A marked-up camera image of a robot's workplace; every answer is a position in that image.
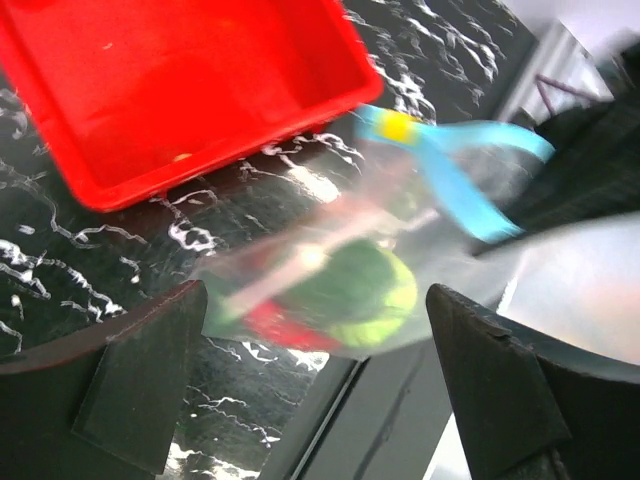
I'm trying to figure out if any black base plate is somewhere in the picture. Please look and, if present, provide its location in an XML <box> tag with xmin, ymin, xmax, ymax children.
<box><xmin>260</xmin><ymin>340</ymin><xmax>451</xmax><ymax>479</ymax></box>

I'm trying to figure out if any pale green cabbage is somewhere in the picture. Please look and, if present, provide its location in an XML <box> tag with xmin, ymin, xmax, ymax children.
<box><xmin>327</xmin><ymin>240</ymin><xmax>418</xmax><ymax>349</ymax></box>

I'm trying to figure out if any clear blue zip bag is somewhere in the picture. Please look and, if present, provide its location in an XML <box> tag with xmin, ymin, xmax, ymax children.
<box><xmin>193</xmin><ymin>105</ymin><xmax>554</xmax><ymax>358</ymax></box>

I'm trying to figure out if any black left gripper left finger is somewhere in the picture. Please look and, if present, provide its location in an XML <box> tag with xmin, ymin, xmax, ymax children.
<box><xmin>1</xmin><ymin>281</ymin><xmax>207</xmax><ymax>479</ymax></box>

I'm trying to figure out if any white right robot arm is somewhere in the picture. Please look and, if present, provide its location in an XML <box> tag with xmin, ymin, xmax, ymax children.
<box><xmin>472</xmin><ymin>34</ymin><xmax>639</xmax><ymax>257</ymax></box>

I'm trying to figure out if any red chili pepper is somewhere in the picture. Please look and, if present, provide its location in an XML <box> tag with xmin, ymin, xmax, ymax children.
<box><xmin>242</xmin><ymin>300</ymin><xmax>348</xmax><ymax>352</ymax></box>

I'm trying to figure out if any red plastic tray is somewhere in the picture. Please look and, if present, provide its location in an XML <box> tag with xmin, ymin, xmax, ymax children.
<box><xmin>1</xmin><ymin>1</ymin><xmax>383</xmax><ymax>212</ymax></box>

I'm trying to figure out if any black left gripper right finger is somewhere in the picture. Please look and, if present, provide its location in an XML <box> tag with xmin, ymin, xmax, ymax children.
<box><xmin>426</xmin><ymin>284</ymin><xmax>639</xmax><ymax>479</ymax></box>

